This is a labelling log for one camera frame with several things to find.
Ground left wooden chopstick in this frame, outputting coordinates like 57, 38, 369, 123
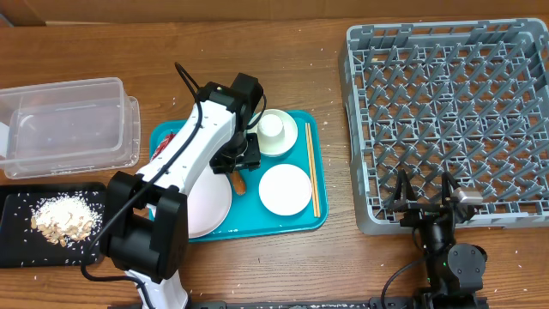
305, 123, 319, 219

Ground grey dishwasher rack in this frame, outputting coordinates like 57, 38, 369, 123
340, 18, 548, 235

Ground large white plate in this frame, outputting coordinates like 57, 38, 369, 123
188, 167, 232, 239

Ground orange carrot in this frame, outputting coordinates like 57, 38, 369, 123
229, 171, 246, 196

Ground white upturned cup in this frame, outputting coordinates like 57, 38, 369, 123
258, 114, 284, 139

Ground clear plastic bin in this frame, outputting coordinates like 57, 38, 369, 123
1, 77, 141, 179

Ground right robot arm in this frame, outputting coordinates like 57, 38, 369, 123
380, 170, 489, 308

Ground pale green bowl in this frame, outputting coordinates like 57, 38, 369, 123
248, 109, 299, 157

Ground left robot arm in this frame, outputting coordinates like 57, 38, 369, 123
92, 70, 267, 308

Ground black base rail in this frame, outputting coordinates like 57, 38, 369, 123
190, 297, 424, 309

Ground rice and peanut scraps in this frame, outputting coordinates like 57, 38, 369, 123
30, 195, 102, 247

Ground red snack wrapper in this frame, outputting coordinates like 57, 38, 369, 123
150, 132, 175, 161

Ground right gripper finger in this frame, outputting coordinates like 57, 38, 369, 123
393, 170, 416, 205
441, 172, 460, 205

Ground right wooden chopstick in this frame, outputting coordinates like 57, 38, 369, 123
306, 123, 322, 218

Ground small white plate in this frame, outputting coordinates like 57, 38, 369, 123
258, 164, 312, 216

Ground wooden chopstick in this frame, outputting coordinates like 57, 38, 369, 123
305, 123, 319, 219
306, 123, 322, 218

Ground black waste tray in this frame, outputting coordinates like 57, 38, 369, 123
1, 182, 106, 268

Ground teal plastic tray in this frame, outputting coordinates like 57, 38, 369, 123
148, 109, 329, 244

